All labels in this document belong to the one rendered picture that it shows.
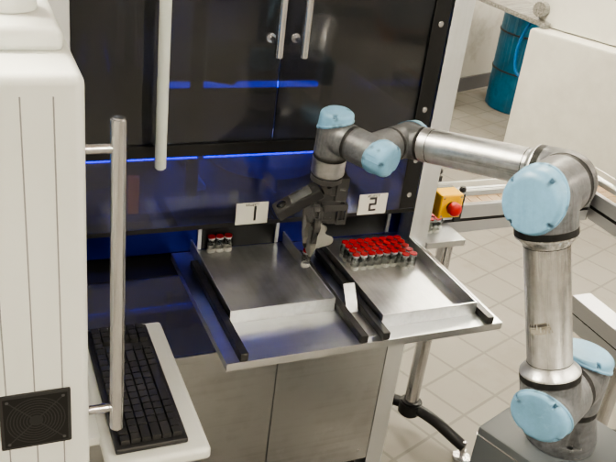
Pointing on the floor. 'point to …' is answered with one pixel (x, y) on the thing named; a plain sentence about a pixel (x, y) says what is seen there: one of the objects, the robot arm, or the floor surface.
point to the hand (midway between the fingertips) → (305, 248)
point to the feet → (433, 424)
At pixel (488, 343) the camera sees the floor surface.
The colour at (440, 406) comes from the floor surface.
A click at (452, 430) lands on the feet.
